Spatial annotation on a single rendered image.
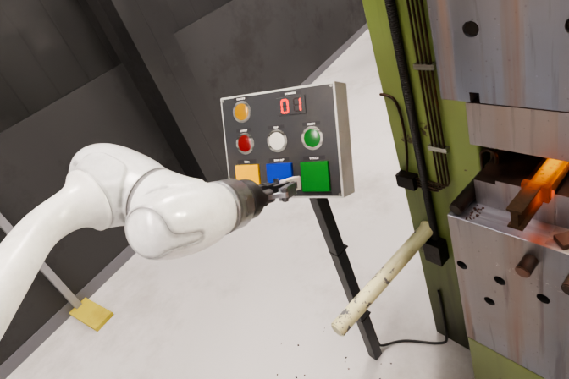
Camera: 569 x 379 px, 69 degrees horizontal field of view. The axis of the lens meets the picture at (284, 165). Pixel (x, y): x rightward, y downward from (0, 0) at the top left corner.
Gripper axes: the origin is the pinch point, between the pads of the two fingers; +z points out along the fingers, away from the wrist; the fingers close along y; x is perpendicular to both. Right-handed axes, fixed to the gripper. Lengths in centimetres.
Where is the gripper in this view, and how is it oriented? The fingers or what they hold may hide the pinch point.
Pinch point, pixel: (290, 184)
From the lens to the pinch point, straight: 89.8
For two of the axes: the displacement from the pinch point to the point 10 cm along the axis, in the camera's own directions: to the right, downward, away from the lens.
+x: -0.9, -9.9, -0.8
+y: 8.7, -0.4, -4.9
